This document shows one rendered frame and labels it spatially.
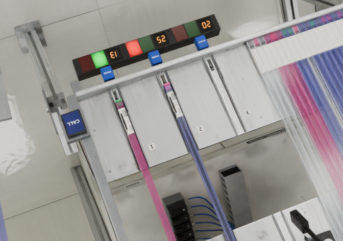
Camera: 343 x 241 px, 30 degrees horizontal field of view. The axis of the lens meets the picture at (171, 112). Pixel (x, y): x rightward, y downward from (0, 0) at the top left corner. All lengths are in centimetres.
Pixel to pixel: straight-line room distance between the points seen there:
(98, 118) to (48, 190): 93
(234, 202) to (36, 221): 88
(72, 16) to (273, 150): 79
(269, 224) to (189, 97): 32
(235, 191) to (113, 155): 43
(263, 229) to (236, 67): 36
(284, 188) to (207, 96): 47
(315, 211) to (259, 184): 39
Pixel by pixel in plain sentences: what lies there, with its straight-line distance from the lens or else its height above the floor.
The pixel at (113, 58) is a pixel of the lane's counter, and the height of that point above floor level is 67.
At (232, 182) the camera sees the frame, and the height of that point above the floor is 66.
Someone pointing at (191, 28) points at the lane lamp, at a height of 66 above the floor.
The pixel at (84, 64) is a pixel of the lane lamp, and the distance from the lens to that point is 142.
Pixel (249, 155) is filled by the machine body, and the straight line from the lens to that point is 167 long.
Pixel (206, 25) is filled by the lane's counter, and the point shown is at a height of 66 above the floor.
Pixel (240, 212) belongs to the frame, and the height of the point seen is 66.
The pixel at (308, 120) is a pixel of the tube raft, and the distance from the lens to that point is 139.
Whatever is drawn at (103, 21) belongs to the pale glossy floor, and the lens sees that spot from 209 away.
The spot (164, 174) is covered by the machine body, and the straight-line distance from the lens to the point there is 162.
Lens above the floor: 200
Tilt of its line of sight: 64 degrees down
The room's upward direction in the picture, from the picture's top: 139 degrees clockwise
